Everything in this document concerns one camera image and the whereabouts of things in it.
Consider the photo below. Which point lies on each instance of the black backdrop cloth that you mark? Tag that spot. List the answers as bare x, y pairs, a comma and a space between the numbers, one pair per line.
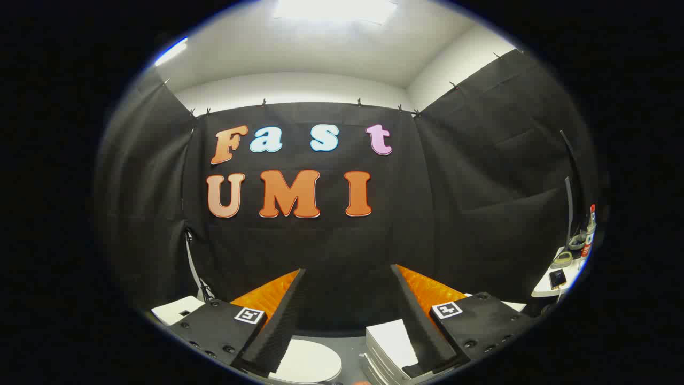
320, 240

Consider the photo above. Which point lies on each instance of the tape roll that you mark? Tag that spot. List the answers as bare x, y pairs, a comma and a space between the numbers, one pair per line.
562, 260

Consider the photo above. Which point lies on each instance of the backdrop support stand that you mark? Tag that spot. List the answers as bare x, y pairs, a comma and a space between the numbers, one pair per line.
199, 278

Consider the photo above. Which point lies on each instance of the white drawer cabinet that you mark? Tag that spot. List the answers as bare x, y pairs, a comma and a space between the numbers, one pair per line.
390, 342

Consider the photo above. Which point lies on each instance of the dark curved pole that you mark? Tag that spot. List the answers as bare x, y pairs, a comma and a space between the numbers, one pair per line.
574, 160

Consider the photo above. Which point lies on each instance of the small ceiling light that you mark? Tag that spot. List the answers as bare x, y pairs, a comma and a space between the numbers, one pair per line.
171, 52

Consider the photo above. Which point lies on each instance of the white toilet tank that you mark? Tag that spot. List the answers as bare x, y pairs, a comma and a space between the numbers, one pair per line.
173, 309

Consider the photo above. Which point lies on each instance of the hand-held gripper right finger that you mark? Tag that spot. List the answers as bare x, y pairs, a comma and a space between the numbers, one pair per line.
422, 331

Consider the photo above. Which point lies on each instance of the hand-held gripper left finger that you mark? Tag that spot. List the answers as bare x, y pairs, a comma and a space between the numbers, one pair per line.
278, 331

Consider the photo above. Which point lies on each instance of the red capped bottle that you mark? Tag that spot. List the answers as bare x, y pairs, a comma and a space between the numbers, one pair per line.
589, 235

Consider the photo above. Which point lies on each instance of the white side table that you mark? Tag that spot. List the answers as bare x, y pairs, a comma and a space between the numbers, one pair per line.
545, 289

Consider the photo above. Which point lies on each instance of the large ceiling light panel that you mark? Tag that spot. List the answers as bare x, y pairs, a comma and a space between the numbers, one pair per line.
334, 9

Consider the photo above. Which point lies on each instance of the white toilet lid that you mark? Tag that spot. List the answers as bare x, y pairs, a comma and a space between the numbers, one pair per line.
310, 361

